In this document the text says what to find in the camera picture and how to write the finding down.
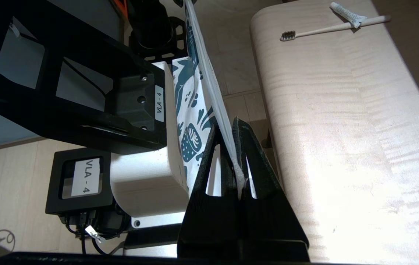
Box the black labelled box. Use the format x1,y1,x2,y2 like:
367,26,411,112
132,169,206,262
45,148,113,216

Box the small white toothpaste tube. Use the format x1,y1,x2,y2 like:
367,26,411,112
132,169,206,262
329,2,368,29

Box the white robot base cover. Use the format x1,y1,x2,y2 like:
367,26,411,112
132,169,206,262
109,61,189,229

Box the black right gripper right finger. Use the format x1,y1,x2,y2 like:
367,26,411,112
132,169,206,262
231,117,310,248

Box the black chassis part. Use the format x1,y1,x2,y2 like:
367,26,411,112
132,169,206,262
127,0,188,61

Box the blue patterned zip pouch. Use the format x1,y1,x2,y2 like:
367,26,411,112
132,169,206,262
171,0,248,197

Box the white toothbrush black bristles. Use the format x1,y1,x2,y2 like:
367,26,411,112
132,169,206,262
280,15,391,42

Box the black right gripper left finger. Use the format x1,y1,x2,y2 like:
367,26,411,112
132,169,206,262
177,123,241,259

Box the black base cable bundle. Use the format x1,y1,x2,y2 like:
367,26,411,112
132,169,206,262
60,212,129,258

